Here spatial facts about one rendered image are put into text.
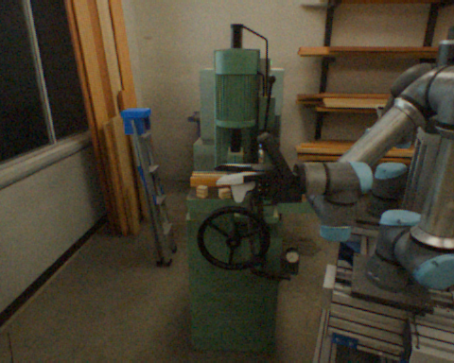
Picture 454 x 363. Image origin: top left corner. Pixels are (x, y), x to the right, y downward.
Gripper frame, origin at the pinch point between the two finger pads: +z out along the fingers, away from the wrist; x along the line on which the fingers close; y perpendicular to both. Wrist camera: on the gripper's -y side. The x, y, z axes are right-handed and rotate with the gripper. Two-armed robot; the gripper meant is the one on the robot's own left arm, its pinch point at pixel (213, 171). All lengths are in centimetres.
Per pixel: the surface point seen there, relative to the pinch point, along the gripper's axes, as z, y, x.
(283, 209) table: -31, 30, 61
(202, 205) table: 4, 28, 64
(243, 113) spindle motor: -14, -11, 66
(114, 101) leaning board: 83, -20, 222
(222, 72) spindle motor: -5, -28, 65
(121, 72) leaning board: 80, -46, 241
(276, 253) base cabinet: -29, 53, 64
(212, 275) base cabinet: 1, 65, 68
